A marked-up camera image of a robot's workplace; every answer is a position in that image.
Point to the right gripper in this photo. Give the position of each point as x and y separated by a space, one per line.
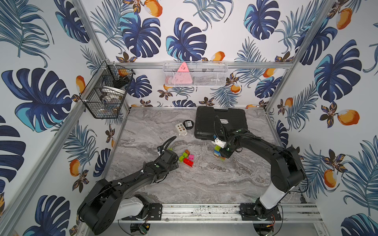
224 153

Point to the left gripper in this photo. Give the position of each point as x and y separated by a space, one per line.
173 159

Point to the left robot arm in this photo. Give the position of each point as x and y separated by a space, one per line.
115 200

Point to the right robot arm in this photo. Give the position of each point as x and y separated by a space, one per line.
286 170

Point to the red long lego brick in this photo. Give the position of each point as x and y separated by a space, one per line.
188 162

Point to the white remote control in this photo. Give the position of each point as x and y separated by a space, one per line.
182 131

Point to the black plastic tool case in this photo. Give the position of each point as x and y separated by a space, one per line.
209 121

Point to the black round tape measure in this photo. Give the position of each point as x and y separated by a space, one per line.
188 124

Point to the pink triangle card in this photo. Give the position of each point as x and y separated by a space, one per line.
182 76

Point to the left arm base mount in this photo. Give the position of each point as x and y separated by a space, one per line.
151 211

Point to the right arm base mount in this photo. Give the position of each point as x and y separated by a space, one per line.
257 212

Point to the clear wall tray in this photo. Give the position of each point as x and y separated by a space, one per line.
204 74

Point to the aluminium front rail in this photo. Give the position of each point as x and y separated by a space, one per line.
216 213

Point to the black wire basket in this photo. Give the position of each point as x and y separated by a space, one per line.
105 94

